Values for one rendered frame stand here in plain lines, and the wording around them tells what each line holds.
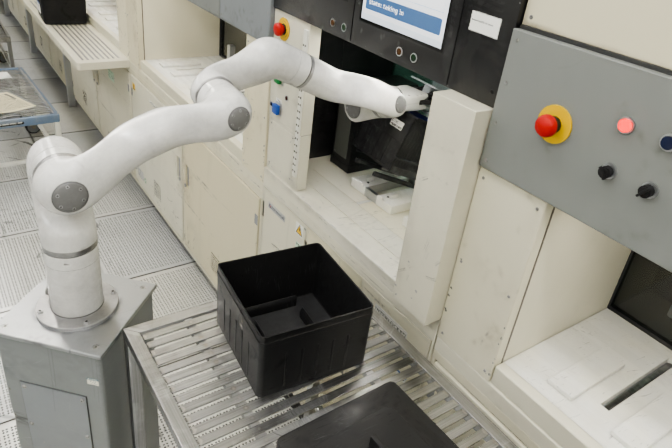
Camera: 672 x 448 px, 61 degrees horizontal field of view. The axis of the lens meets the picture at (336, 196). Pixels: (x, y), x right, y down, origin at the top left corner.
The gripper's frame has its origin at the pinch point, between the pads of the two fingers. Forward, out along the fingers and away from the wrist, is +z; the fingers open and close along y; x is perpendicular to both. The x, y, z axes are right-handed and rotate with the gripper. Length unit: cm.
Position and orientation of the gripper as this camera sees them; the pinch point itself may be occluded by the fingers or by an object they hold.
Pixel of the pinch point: (428, 93)
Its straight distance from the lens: 182.8
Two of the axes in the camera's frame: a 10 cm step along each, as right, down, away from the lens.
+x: 1.2, -8.7, -4.8
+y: 6.5, 4.3, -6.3
